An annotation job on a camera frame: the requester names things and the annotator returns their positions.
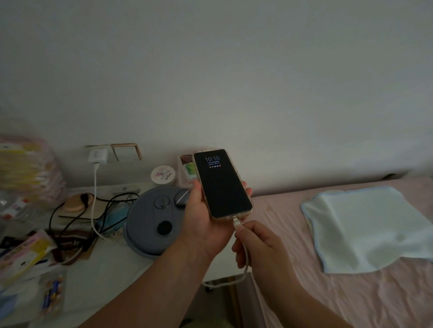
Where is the person's right hand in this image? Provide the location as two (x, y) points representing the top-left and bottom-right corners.
(231, 220), (295, 292)

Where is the person's left hand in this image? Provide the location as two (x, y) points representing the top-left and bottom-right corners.
(182, 179), (253, 261)

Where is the black smartphone with clear case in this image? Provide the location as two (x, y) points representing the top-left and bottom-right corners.
(192, 149), (254, 220)

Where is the white charging cable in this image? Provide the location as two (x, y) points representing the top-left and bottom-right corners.
(90, 162), (251, 290)

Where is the person's left forearm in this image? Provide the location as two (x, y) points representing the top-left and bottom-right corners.
(78, 237), (218, 328)

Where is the person's right forearm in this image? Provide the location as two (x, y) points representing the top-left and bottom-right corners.
(263, 270), (354, 328)

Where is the pink open box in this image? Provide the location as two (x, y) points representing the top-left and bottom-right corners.
(178, 153), (201, 187)

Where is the round white jar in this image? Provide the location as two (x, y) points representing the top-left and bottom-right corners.
(150, 165), (176, 186)

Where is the grey round lidded container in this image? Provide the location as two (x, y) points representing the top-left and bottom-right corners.
(123, 187), (194, 260)

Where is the beige flat case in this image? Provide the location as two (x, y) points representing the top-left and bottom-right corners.
(58, 193), (113, 224)

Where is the white charger adapter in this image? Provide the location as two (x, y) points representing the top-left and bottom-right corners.
(87, 149), (108, 166)

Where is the pink bed sheet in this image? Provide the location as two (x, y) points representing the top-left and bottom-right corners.
(236, 175), (433, 328)

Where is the beige powder puff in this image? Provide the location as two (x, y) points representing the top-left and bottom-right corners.
(64, 193), (97, 214)

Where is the light blue towel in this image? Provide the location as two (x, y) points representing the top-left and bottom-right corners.
(300, 186), (433, 274)

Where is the stack of yellow pink packets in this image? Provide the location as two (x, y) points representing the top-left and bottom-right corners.
(0, 116), (67, 217)

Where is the clear bag of batteries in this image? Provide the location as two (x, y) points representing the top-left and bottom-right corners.
(38, 273), (67, 316)

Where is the clear plastic bottle red label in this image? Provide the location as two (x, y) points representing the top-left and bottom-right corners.
(0, 191), (43, 224)

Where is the pink yellow snack packet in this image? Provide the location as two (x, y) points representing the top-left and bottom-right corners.
(0, 229), (57, 292)

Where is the gold-framed wall switch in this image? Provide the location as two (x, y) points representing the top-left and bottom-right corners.
(111, 143), (143, 162)

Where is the black cable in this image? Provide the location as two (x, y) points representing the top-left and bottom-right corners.
(49, 191), (141, 238)

